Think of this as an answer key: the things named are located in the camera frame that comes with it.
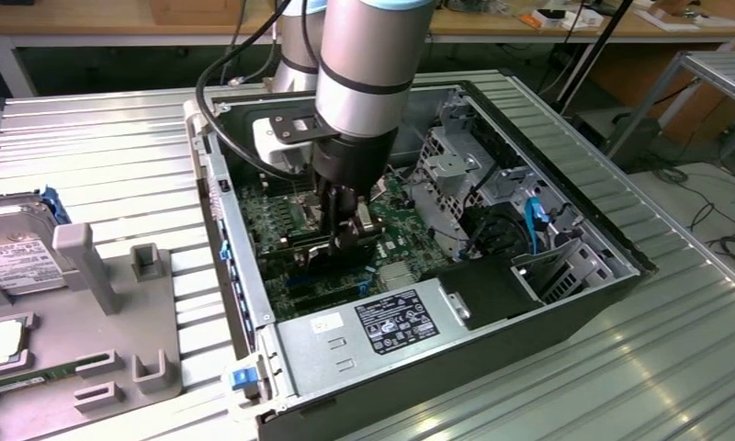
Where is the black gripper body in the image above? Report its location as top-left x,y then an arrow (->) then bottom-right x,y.
309,127 -> 400,190

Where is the green motherboard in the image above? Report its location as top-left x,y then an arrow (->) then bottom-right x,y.
235,167 -> 450,319

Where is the silver chipset heatsink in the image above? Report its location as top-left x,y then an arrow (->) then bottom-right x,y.
375,263 -> 416,285

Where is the silver disk bay cage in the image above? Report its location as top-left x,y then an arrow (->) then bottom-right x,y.
412,124 -> 528,259

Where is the black long expansion slot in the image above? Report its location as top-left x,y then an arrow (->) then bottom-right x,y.
288,285 -> 356,302
292,297 -> 360,317

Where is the grey power supply unit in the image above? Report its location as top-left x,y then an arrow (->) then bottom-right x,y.
273,278 -> 474,400

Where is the perforated silver disk bay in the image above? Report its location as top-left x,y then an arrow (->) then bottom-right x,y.
510,236 -> 642,305

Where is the blue case latch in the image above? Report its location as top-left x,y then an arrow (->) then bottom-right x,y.
228,368 -> 260,391

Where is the black PC case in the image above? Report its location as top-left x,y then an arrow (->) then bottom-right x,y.
181,78 -> 658,441

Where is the orange white small box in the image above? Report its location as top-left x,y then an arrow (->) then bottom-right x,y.
518,11 -> 566,32

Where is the black small device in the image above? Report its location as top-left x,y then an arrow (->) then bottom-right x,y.
536,6 -> 580,22

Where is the black equipment box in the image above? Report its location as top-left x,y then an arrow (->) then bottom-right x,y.
572,107 -> 663,169

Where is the black tripod pole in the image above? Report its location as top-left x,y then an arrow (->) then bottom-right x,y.
554,0 -> 638,114

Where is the brown wooden panel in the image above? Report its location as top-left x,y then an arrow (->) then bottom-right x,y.
587,43 -> 735,146

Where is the wooden desk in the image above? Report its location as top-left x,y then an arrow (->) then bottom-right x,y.
0,0 -> 735,98

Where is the grey parts rack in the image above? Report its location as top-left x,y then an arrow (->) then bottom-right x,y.
0,220 -> 185,441

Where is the hard disk drive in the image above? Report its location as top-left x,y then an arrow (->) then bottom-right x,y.
0,191 -> 69,298

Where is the white paper stack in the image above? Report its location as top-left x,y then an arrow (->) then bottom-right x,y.
634,6 -> 703,33

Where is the green RAM stick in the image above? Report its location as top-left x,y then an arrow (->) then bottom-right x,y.
0,361 -> 83,397

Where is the small cardboard box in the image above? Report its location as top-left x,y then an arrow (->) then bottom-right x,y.
655,0 -> 706,15

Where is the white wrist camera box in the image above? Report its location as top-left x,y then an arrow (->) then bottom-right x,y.
249,114 -> 338,176

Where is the black wire bundle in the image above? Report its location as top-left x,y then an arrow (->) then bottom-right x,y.
462,204 -> 540,261

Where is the thin cable with plug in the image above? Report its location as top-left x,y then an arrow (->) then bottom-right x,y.
227,0 -> 252,88

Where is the blue disk wire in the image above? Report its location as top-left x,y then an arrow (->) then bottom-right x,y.
524,196 -> 556,254

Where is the thick black cable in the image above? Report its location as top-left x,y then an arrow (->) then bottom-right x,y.
193,0 -> 312,181

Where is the blue plastic disk bracket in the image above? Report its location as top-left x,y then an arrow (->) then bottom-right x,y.
34,185 -> 73,227

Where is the metal slat table frame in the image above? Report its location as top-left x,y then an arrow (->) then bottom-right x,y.
606,49 -> 735,162

